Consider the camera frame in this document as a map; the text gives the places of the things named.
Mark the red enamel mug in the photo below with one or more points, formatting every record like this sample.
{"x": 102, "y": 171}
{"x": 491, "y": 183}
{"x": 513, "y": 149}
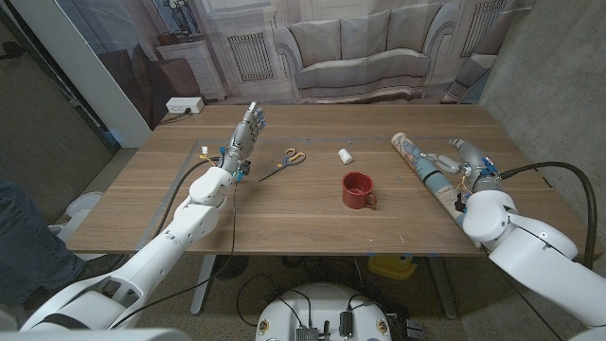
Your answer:
{"x": 352, "y": 199}

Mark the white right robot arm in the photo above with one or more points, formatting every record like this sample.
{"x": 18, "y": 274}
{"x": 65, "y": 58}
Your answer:
{"x": 530, "y": 256}

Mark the paper map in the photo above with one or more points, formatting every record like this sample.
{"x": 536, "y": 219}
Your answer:
{"x": 414, "y": 156}

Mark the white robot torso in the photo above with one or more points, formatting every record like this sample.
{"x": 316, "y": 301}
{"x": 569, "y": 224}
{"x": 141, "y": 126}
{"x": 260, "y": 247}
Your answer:
{"x": 322, "y": 303}

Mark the person in blue jeans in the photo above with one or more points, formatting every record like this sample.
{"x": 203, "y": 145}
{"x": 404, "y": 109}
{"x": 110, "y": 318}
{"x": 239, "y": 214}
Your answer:
{"x": 28, "y": 237}

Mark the small white roll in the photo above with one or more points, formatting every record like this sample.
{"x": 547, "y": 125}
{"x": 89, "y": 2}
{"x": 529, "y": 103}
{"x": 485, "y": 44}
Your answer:
{"x": 345, "y": 156}

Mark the white power strip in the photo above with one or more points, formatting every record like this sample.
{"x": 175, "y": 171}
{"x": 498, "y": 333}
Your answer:
{"x": 184, "y": 104}

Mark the printed living room backdrop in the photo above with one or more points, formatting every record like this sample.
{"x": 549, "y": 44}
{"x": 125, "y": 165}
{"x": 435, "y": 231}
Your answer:
{"x": 360, "y": 47}

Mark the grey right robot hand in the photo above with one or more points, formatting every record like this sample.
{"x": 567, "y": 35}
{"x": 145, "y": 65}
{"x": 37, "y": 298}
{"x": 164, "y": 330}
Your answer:
{"x": 478, "y": 163}

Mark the grey table leg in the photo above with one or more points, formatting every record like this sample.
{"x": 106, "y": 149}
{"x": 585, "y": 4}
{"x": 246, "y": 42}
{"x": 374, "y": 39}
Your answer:
{"x": 444, "y": 289}
{"x": 202, "y": 284}

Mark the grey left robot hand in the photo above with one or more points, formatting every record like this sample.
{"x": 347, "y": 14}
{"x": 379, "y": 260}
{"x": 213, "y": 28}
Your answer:
{"x": 242, "y": 137}

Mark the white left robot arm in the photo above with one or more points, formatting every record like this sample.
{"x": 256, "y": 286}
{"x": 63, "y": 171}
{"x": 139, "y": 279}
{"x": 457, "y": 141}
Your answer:
{"x": 161, "y": 251}

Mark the black rubber band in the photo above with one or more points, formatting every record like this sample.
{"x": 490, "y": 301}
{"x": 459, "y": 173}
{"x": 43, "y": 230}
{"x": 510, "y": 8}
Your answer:
{"x": 432, "y": 176}

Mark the black round floor object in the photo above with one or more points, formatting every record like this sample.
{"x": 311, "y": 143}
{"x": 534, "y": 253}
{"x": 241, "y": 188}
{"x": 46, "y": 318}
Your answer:
{"x": 230, "y": 267}

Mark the yellow object under table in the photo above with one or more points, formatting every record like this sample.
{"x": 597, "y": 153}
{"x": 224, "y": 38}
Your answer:
{"x": 390, "y": 267}

